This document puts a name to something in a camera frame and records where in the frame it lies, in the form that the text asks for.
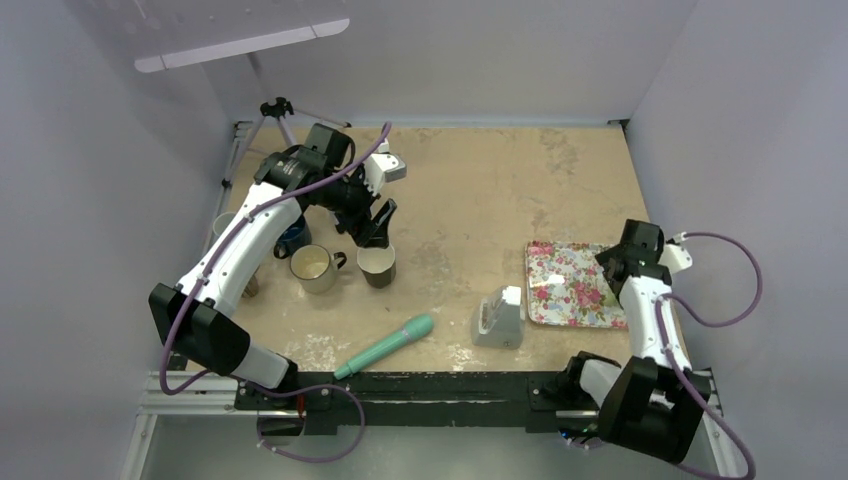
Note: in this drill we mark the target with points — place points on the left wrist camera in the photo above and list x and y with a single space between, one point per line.
381 169

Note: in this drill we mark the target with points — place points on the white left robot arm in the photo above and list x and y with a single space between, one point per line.
193 317

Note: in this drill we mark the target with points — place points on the dark blue mug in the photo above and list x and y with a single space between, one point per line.
292 239

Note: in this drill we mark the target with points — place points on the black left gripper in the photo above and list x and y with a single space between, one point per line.
357 223

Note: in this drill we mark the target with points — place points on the grey charging dock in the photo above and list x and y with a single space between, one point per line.
499 320

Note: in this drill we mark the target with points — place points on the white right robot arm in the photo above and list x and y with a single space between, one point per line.
646 344

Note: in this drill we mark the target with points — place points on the teal handheld massager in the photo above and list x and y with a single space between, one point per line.
412 330

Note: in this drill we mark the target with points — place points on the cream mug black handle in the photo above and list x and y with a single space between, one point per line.
316 268

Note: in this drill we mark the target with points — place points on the grey mug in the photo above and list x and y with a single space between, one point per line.
220 224

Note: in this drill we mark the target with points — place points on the black mounting base rail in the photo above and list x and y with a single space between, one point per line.
528 400

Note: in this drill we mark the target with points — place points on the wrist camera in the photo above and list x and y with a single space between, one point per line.
675 256
381 169

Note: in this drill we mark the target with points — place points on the camera tripod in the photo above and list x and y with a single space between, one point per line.
274 109

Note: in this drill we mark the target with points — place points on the floral tray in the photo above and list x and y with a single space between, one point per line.
566 287

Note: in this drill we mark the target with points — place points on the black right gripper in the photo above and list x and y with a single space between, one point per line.
605 259

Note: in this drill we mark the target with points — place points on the brown small mug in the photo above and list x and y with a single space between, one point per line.
251 288

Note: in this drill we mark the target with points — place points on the overhead light panel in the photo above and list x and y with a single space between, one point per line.
156 35

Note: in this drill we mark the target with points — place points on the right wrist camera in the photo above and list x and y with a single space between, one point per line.
675 256

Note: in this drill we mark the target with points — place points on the aluminium frame rail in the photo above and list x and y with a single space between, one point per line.
214 396

